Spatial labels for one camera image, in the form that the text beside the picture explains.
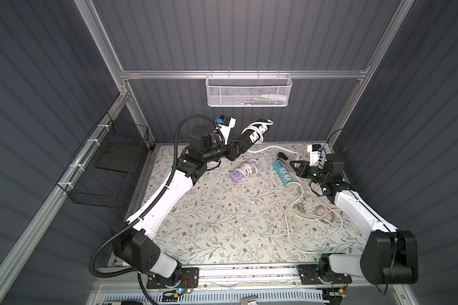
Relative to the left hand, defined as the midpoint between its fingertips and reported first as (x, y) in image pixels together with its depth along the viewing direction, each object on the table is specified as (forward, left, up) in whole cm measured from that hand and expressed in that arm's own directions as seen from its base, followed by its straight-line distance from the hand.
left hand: (250, 144), depth 67 cm
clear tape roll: (-9, -37, -38) cm, 54 cm away
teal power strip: (+14, -21, -36) cm, 44 cm away
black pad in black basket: (+7, +55, -13) cm, 57 cm away
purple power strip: (+10, +4, -34) cm, 36 cm away
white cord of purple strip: (+14, -1, -33) cm, 36 cm away
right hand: (+5, -21, -16) cm, 27 cm away
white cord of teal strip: (-13, -34, -36) cm, 51 cm away
